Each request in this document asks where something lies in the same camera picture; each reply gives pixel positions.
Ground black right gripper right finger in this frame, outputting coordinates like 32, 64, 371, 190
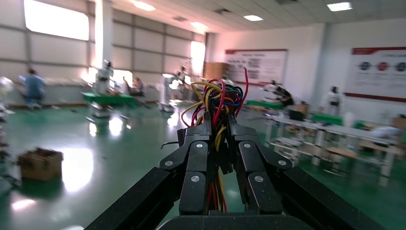
228, 114, 386, 230

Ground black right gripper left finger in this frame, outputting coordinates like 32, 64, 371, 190
84, 113, 216, 230

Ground grey power supply with wires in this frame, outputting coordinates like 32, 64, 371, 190
180, 67, 249, 213

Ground green work table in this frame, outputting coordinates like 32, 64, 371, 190
246, 100, 284, 110
81, 92, 135, 107

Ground person in dark clothes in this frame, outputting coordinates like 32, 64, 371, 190
270, 80, 294, 107

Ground long white work table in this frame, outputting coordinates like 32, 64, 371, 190
265, 114, 405, 188

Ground stacked brown cartons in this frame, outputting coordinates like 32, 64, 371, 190
204, 62, 231, 80

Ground person in white clothes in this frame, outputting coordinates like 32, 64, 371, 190
322, 85, 346, 116

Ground white humanoid robot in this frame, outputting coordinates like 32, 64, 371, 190
95, 60, 115, 96

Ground brown cardboard box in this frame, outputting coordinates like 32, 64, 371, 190
17, 147, 64, 182

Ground person in blue clothes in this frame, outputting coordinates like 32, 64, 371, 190
19, 68, 46, 109

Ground white wall board red header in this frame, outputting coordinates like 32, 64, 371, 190
225, 49, 288, 86

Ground wall poster with circles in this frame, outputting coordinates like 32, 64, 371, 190
346, 46, 406, 103

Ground bright wall window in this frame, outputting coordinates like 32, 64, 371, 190
23, 0, 90, 41

